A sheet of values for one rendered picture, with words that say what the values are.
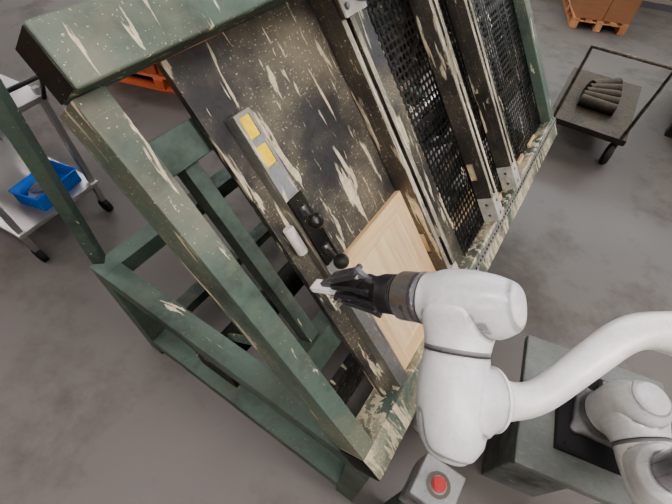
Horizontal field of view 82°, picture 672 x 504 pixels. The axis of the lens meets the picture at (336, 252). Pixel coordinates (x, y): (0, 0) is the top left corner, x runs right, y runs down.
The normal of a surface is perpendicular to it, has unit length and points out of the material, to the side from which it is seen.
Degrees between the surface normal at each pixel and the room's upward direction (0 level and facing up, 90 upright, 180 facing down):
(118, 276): 0
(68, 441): 0
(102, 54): 54
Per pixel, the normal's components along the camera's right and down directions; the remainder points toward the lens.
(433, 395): -0.70, -0.15
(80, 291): 0.04, -0.61
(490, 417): 0.33, -0.02
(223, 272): 0.70, 0.01
